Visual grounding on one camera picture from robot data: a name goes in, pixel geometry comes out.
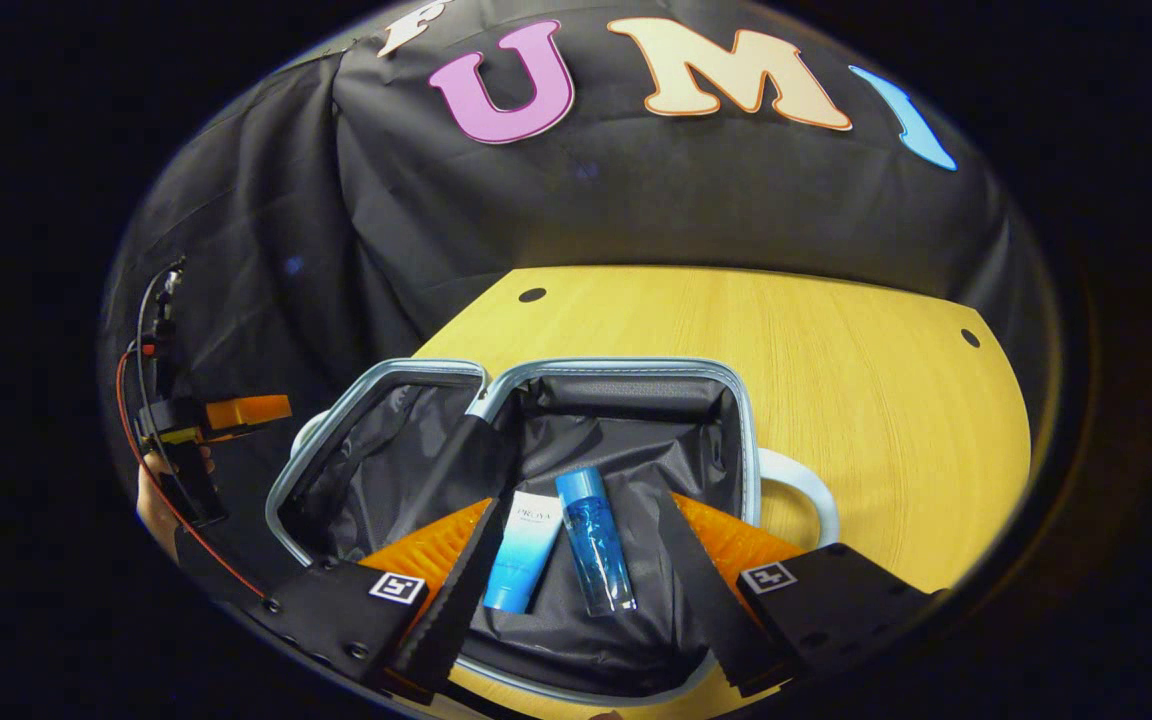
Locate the translucent bottle with blue cap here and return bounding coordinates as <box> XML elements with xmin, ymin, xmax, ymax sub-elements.
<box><xmin>555</xmin><ymin>467</ymin><xmax>637</xmax><ymax>617</ymax></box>

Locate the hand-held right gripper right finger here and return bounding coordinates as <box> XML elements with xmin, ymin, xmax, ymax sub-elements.
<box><xmin>658</xmin><ymin>492</ymin><xmax>937</xmax><ymax>698</ymax></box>

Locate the black cable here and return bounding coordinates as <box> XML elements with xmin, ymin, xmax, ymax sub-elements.
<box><xmin>136</xmin><ymin>258</ymin><xmax>187</xmax><ymax>421</ymax></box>

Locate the light blue suitcase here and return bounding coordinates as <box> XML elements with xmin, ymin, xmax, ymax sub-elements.
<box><xmin>266</xmin><ymin>357</ymin><xmax>842</xmax><ymax>706</ymax></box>

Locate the white and blue tube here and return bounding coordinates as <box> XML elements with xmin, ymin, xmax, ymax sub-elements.
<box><xmin>483</xmin><ymin>490</ymin><xmax>565</xmax><ymax>613</ymax></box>

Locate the red cable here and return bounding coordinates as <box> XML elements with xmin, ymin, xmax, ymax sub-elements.
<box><xmin>116</xmin><ymin>345</ymin><xmax>267</xmax><ymax>599</ymax></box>

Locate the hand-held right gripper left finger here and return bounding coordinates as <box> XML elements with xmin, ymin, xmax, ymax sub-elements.
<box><xmin>246</xmin><ymin>497</ymin><xmax>505</xmax><ymax>701</ymax></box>

